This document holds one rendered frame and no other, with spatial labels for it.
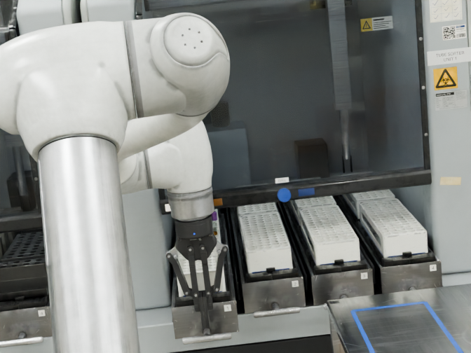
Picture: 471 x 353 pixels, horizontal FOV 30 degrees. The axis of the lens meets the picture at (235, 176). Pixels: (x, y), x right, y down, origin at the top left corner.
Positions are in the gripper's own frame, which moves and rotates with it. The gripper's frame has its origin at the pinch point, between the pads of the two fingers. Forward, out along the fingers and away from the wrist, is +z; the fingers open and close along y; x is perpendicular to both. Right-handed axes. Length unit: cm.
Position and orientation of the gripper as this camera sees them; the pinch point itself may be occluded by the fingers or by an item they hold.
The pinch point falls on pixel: (204, 310)
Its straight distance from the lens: 183.1
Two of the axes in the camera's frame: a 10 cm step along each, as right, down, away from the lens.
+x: 0.5, 2.2, -9.7
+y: -9.9, 1.1, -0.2
